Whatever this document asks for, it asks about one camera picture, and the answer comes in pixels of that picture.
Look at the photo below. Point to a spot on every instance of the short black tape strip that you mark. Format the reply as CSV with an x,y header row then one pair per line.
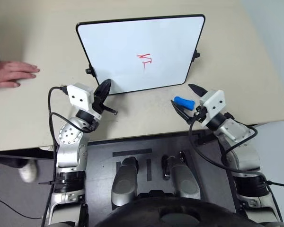
x,y
148,170

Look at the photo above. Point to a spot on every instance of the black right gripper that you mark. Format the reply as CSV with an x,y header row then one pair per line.
x,y
199,114

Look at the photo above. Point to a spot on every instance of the grey rounded leg cover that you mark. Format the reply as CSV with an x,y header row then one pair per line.
x,y
124,182
184,179

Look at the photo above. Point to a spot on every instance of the black rounded body shell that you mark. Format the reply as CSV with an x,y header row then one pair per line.
x,y
170,215

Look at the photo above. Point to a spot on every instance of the white shoe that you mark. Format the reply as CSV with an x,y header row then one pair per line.
x,y
28,171

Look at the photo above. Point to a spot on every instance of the white board with black frame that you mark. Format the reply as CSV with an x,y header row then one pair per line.
x,y
132,42

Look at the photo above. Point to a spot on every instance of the black board stand knob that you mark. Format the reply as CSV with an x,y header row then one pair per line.
x,y
196,55
88,70

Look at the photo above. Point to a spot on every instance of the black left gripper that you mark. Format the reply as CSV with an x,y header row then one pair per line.
x,y
99,104

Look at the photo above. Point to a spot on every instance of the person's bare hand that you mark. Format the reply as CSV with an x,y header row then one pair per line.
x,y
9,73

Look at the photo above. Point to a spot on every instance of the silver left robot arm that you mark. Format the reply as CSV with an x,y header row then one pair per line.
x,y
68,151

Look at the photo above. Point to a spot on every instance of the blue eraser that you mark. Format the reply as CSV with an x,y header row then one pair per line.
x,y
184,102

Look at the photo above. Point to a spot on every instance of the dark grey base platform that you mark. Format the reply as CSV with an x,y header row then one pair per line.
x,y
99,170

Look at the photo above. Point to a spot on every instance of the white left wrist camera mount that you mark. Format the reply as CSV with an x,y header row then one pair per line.
x,y
79,95

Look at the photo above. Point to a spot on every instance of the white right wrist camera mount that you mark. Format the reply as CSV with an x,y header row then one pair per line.
x,y
214,104

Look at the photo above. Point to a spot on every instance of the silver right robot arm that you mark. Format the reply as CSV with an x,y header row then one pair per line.
x,y
236,130

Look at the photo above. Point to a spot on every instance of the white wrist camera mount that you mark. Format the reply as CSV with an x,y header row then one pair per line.
x,y
214,104
79,95

